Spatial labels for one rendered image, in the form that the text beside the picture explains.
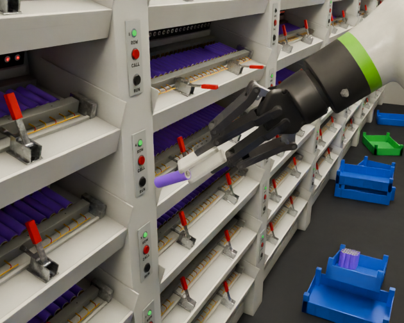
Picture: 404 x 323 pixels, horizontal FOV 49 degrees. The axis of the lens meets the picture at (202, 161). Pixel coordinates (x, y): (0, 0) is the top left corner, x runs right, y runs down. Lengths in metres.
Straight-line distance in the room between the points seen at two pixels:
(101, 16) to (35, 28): 0.13
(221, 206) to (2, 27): 0.87
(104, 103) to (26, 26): 0.21
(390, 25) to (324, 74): 0.10
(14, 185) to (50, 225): 0.18
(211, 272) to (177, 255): 0.28
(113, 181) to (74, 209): 0.08
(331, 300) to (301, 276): 0.18
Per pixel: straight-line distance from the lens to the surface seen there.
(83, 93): 0.80
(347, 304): 1.90
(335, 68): 0.64
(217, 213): 1.27
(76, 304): 0.91
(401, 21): 0.65
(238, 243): 1.49
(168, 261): 1.07
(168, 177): 0.71
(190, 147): 1.14
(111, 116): 0.77
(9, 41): 0.61
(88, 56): 0.78
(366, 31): 0.66
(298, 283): 1.96
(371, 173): 2.87
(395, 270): 2.17
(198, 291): 1.29
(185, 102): 0.94
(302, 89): 0.64
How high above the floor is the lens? 1.16
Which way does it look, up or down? 22 degrees down
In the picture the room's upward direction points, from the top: straight up
